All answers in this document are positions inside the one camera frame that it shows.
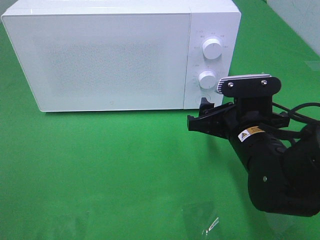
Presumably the upper white round knob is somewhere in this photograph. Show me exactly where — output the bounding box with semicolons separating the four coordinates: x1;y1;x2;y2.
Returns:
202;37;223;60

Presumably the lower white round knob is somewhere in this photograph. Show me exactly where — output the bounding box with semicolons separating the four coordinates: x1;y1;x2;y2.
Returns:
198;70;218;90

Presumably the white microwave oven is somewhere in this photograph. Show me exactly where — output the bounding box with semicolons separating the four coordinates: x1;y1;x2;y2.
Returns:
1;0;242;110

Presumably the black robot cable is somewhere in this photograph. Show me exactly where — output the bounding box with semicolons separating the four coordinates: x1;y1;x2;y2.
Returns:
271;101;320;125

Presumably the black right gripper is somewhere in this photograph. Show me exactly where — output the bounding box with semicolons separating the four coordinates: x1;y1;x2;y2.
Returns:
187;97;290;142

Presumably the clear tape piece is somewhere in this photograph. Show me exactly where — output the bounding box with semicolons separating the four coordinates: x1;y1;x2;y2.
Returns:
181;201;223;240

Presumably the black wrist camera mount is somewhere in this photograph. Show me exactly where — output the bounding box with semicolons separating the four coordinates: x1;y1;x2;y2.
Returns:
216;74;282;118

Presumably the white round knob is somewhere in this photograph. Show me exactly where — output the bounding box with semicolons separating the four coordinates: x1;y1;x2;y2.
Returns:
202;37;223;60
198;70;218;90

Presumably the white microwave door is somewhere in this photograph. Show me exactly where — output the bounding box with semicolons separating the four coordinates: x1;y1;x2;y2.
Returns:
2;14;190;112

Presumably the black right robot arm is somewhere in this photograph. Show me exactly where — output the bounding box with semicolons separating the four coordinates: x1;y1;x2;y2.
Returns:
187;97;320;217

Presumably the round white door button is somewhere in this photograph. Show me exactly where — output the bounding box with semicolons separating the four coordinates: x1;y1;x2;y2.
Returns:
195;94;211;106

